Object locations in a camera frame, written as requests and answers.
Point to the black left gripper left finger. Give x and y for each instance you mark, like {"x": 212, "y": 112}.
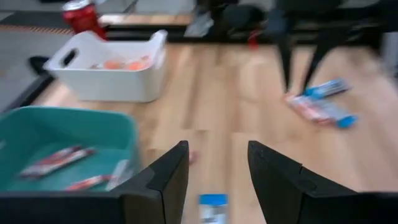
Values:
{"x": 149, "y": 205}

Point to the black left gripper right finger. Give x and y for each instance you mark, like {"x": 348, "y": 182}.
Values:
{"x": 295, "y": 205}

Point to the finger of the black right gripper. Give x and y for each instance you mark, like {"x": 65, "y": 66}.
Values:
{"x": 318, "y": 53}
{"x": 286, "y": 56}

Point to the red soda can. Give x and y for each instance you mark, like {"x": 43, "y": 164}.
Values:
{"x": 82, "y": 17}

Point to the white plastic bin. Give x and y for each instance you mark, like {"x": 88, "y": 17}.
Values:
{"x": 109, "y": 84}

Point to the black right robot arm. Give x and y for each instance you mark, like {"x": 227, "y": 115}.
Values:
{"x": 239, "y": 18}

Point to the teal plastic bin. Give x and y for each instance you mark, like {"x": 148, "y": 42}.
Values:
{"x": 68, "y": 130}

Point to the orange hard candy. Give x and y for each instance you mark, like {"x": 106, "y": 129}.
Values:
{"x": 136, "y": 65}
{"x": 113, "y": 65}

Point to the black mat striped edge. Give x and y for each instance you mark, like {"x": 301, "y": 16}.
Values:
{"x": 31, "y": 19}

